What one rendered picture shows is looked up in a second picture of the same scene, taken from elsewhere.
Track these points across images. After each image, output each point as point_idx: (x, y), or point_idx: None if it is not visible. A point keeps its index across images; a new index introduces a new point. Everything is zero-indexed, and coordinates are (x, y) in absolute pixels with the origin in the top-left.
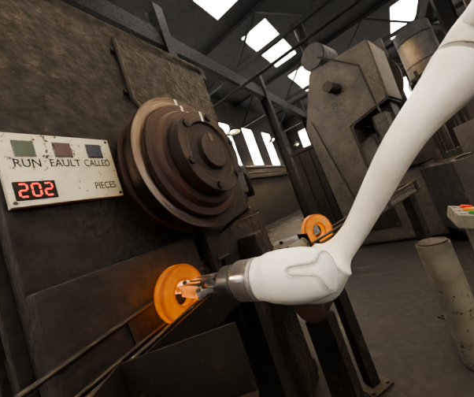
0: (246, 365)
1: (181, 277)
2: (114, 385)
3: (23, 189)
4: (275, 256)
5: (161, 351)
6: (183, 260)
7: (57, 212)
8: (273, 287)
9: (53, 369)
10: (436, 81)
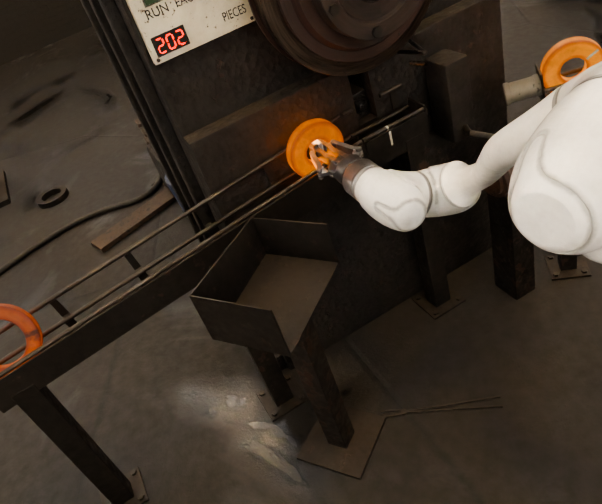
0: (332, 248)
1: (315, 137)
2: (248, 230)
3: (160, 44)
4: (375, 185)
5: (277, 221)
6: (328, 100)
7: (191, 56)
8: (366, 208)
9: (211, 195)
10: (527, 129)
